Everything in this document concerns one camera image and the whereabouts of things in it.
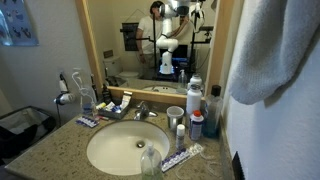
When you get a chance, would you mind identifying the toiletry tray with tubes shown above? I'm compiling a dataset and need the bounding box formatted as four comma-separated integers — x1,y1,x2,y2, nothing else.
96,91,132,119

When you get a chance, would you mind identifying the wood framed mirror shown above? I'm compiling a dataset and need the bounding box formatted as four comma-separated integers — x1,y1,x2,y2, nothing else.
74,0,236,108

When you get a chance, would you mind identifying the clear soap pump bottle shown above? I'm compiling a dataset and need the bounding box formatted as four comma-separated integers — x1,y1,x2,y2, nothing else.
140,142,163,180

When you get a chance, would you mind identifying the white hanging towel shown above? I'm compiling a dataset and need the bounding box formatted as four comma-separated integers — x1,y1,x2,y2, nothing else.
229,0,320,105

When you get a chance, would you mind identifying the blue mouthwash bottle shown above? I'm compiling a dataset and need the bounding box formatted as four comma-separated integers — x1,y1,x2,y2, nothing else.
203,85,223,138

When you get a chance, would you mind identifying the black laundry hamper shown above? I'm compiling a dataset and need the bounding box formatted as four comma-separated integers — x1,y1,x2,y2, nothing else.
0,106,56,164

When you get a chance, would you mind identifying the long weekly pill organizer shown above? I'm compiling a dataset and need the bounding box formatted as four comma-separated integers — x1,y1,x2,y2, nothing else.
162,143,203,172

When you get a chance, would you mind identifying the small white deodorant stick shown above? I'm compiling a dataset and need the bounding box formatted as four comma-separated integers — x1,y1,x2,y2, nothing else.
175,124,185,149

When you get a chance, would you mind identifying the tall white bottle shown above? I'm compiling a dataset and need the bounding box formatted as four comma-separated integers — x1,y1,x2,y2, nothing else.
186,84,202,125

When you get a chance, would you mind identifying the blue wall picture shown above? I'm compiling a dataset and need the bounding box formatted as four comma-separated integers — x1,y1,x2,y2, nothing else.
0,0,39,46

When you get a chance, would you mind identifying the orange capped spray can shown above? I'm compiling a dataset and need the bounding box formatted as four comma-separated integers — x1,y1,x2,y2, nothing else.
189,110,204,141

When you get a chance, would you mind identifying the white oval sink basin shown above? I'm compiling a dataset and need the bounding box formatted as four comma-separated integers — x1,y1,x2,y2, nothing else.
87,120,170,176

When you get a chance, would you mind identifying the white power cord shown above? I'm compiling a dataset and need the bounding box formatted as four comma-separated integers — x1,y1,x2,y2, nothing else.
71,70,98,111

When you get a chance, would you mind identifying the chrome faucet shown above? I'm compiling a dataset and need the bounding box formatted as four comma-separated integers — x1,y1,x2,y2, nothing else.
134,101,158,120

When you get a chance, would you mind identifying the white wall hair dryer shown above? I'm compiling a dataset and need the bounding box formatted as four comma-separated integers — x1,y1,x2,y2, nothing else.
54,74,75,105

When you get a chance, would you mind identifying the ceramic mug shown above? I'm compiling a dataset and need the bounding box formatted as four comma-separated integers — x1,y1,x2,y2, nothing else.
166,106,184,131

